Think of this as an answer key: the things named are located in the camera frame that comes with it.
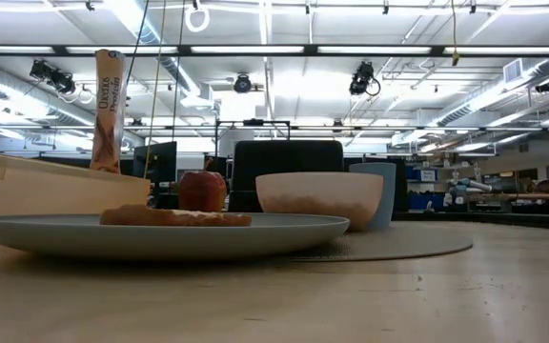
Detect silver ventilation duct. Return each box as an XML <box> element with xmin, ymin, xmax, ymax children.
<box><xmin>0</xmin><ymin>55</ymin><xmax>95</xmax><ymax>129</ymax></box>

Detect round black overhead camera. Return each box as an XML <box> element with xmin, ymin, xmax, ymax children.
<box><xmin>233</xmin><ymin>72</ymin><xmax>254</xmax><ymax>94</ymax></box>

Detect black overhead beam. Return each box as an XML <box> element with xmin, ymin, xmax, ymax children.
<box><xmin>0</xmin><ymin>44</ymin><xmax>549</xmax><ymax>58</ymax></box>

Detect white hanging ring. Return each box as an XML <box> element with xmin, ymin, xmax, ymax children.
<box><xmin>184</xmin><ymin>3</ymin><xmax>211</xmax><ymax>34</ymax></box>

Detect wooden workbench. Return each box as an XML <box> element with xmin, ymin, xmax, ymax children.
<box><xmin>464</xmin><ymin>192</ymin><xmax>549</xmax><ymax>202</ymax></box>

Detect orange cutting board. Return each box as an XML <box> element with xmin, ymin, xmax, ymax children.
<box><xmin>0</xmin><ymin>151</ymin><xmax>152</xmax><ymax>219</ymax></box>

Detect black two-slot toaster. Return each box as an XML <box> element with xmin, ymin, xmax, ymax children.
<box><xmin>228</xmin><ymin>139</ymin><xmax>346</xmax><ymax>213</ymax></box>

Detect toasted bagel half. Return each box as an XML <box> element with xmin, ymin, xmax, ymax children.
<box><xmin>99</xmin><ymin>204</ymin><xmax>253</xmax><ymax>228</ymax></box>

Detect black ceiling spotlight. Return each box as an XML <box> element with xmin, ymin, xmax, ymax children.
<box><xmin>29</xmin><ymin>58</ymin><xmax>77</xmax><ymax>95</ymax></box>

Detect black aluminium table frame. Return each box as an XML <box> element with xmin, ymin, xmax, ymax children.
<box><xmin>392</xmin><ymin>211</ymin><xmax>549</xmax><ymax>232</ymax></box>

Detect cereal box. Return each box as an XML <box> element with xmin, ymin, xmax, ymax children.
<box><xmin>89</xmin><ymin>49</ymin><xmax>127</xmax><ymax>175</ymax></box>

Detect blue cup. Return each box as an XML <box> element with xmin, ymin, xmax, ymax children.
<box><xmin>349</xmin><ymin>162</ymin><xmax>397</xmax><ymax>230</ymax></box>

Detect black computer monitor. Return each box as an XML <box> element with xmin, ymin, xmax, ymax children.
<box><xmin>132</xmin><ymin>141</ymin><xmax>178</xmax><ymax>185</ymax></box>

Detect grey-blue round plate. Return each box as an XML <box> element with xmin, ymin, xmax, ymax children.
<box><xmin>0</xmin><ymin>212</ymin><xmax>351</xmax><ymax>262</ymax></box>

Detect red apple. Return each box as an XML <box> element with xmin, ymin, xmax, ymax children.
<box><xmin>177</xmin><ymin>159</ymin><xmax>229</xmax><ymax>213</ymax></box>

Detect grey round placemat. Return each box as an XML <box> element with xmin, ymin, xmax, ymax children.
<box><xmin>286</xmin><ymin>221</ymin><xmax>475</xmax><ymax>263</ymax></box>

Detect yellow cable with plug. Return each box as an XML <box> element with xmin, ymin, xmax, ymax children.
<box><xmin>449</xmin><ymin>0</ymin><xmax>462</xmax><ymax>68</ymax></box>

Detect blue storage bin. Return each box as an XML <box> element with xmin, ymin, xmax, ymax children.
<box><xmin>406</xmin><ymin>166</ymin><xmax>441</xmax><ymax>212</ymax></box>

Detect pink bowl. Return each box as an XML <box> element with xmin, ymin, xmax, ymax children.
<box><xmin>254</xmin><ymin>171</ymin><xmax>385</xmax><ymax>232</ymax></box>

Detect black camera on mount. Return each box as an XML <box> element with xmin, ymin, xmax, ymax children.
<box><xmin>348</xmin><ymin>60</ymin><xmax>382</xmax><ymax>97</ymax></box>

